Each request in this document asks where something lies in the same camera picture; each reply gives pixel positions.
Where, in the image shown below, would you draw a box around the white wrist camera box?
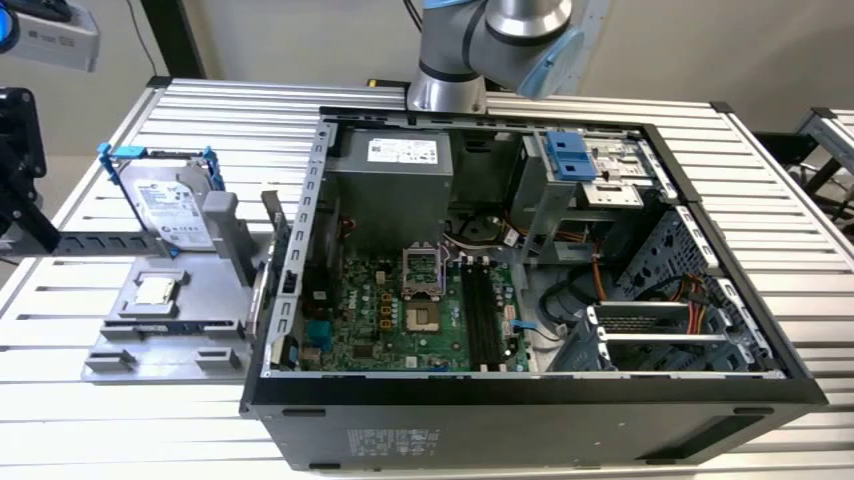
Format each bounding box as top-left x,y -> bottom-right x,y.
0,0 -> 102,74

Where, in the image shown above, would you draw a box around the metal table with black legs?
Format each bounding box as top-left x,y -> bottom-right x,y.
753,107 -> 854,221

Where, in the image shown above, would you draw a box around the yellow white wire bundle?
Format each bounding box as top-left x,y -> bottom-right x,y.
442,213 -> 529,252

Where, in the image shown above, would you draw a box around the black frame post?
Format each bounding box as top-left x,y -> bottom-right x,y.
138,0 -> 209,81

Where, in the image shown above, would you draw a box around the grey parts rack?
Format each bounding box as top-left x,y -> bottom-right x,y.
79,192 -> 269,386

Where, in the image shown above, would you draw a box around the black looped wire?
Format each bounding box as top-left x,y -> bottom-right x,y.
538,277 -> 600,344

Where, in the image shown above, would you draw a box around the grey power supply box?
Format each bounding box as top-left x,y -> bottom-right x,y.
325,127 -> 456,251

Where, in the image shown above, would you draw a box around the metal disk bay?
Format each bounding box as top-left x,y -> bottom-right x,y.
553,299 -> 776,374

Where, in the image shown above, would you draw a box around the red yellow wire bundle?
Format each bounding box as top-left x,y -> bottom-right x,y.
666,273 -> 716,341

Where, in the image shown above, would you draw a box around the black case fan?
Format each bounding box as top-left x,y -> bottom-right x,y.
303,197 -> 349,321

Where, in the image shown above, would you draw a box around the orange data wire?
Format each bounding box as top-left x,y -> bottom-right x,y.
590,252 -> 610,305

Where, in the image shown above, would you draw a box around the graphics card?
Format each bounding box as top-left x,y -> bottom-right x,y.
245,188 -> 297,349

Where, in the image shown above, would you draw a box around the blue disk carrier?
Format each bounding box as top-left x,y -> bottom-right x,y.
97,142 -> 229,259

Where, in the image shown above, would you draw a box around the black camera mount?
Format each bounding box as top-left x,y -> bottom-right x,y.
30,0 -> 75,22

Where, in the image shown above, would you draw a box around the orange yellow power wires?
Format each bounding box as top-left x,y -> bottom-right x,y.
557,225 -> 600,249

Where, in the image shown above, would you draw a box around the metal drive cage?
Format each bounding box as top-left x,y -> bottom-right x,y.
513,127 -> 669,264

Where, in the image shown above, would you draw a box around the metal socket cover frame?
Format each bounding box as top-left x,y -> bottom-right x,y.
402,243 -> 448,297

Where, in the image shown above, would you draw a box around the green motherboard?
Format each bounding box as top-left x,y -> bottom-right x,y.
297,252 -> 540,375

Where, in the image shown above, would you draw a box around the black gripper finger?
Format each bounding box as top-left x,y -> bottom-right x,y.
0,144 -> 63,254

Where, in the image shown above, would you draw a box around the black open PC case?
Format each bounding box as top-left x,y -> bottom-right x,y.
238,103 -> 830,474

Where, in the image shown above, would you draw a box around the black RAM slot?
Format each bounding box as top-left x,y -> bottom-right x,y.
469,257 -> 493,372
486,257 -> 510,372
460,257 -> 484,372
477,257 -> 501,372

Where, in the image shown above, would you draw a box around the blue drive bay latch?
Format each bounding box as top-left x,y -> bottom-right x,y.
544,130 -> 597,184

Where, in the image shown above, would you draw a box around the CPU socket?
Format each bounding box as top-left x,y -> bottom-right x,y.
405,298 -> 446,335

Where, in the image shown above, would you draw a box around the silver hard disk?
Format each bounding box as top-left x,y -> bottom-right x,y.
113,159 -> 226,254

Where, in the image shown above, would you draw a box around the silver CPU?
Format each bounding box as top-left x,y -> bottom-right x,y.
133,277 -> 179,306

